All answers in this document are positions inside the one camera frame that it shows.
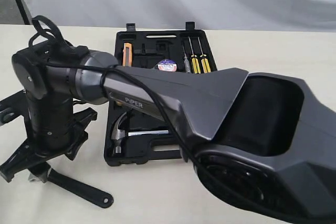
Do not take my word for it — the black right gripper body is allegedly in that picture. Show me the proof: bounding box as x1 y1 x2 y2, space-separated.
26 95 88 160

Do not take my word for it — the claw hammer black grip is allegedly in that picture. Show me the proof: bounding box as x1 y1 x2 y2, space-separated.
110 112 169 156

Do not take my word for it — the adjustable wrench black handle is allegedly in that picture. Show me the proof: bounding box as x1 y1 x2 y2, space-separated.
28 163 114 209

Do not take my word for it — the electrical tape roll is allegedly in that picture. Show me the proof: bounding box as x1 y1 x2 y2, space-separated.
153 59 177 72

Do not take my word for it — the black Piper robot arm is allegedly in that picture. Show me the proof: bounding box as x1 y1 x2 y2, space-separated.
1 46 335 223

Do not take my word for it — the black plastic tool case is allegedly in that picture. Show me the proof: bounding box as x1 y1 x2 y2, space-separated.
103 22 218 167

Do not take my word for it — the yellow screwdriver left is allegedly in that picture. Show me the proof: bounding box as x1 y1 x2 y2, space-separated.
188 37 201 74

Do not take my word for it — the yellow screwdriver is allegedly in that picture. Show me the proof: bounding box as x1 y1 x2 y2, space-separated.
188 37 201 74
197 37 211 73

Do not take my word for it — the yellow screwdriver right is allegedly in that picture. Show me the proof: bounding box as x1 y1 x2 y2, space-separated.
197 37 211 73

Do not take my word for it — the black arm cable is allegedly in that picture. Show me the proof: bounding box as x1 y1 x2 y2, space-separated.
27 14 310 224

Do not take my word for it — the clear handled test screwdriver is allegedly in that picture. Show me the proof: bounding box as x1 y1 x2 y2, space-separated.
182 42 191 73

